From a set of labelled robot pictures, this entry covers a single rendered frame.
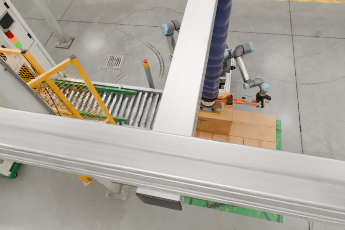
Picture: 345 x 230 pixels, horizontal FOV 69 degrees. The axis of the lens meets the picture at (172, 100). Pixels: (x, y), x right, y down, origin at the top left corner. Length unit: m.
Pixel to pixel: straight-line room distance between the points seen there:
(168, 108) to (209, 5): 0.43
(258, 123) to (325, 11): 3.46
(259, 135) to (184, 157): 3.05
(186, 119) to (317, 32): 5.23
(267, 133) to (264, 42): 2.28
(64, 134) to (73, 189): 3.60
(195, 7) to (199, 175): 0.65
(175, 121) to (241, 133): 2.82
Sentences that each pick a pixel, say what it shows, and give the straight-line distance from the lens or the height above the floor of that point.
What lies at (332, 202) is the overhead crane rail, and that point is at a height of 3.21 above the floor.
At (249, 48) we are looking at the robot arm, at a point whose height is 1.58.
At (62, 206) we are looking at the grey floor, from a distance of 4.11.
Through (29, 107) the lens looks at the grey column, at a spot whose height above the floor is 2.33.
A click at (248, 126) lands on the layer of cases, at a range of 3.50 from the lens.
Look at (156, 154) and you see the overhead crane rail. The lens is 0.44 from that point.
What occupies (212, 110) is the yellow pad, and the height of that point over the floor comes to 0.98.
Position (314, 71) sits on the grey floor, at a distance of 5.06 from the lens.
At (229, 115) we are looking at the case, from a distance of 3.07.
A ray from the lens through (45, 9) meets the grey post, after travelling 5.38.
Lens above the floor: 3.61
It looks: 57 degrees down
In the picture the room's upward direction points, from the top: 9 degrees counter-clockwise
